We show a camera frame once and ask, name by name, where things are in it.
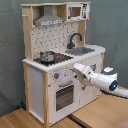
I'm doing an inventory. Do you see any small metal pot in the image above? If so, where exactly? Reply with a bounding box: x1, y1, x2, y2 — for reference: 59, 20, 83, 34
40, 51, 55, 62

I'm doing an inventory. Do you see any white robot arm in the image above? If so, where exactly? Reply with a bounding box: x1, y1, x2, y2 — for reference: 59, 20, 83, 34
73, 63, 128, 99

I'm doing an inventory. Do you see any black toy stovetop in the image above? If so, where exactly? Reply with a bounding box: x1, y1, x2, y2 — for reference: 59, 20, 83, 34
35, 53, 71, 66

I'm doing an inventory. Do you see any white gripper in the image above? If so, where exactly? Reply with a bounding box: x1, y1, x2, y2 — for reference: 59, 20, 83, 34
72, 63, 94, 86

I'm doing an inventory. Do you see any wooden toy kitchen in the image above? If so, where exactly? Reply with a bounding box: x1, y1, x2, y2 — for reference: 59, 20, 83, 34
22, 2, 105, 127

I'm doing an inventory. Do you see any toy microwave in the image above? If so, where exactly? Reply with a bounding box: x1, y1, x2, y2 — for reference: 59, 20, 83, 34
67, 3, 90, 20

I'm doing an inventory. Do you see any red left oven knob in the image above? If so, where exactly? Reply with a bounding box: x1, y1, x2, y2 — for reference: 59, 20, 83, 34
54, 73, 60, 79

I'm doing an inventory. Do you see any grey range hood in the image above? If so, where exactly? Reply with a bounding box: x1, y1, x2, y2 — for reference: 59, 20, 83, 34
35, 5, 64, 27

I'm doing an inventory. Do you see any black toy faucet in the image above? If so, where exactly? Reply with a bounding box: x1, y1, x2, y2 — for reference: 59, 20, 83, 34
66, 32, 83, 50

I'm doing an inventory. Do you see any white cabinet door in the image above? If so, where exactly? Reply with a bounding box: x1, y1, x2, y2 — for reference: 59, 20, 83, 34
79, 55, 102, 107

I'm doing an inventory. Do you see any toy oven door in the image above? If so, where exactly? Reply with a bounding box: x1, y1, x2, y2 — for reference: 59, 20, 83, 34
49, 79, 79, 117

